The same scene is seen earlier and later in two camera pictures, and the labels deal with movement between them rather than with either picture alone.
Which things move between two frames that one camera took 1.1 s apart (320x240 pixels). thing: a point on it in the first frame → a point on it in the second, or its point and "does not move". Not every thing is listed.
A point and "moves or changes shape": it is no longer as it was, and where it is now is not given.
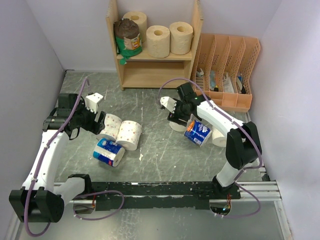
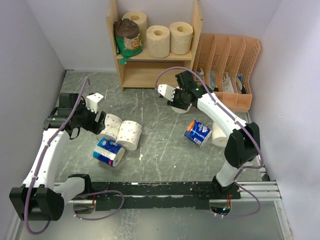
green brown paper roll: [127, 39] does not move
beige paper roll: [158, 41] does not move
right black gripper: [175, 117] → [175, 103]
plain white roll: [177, 127] moves or changes shape
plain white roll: [218, 138] does not move
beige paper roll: [141, 19] does not move
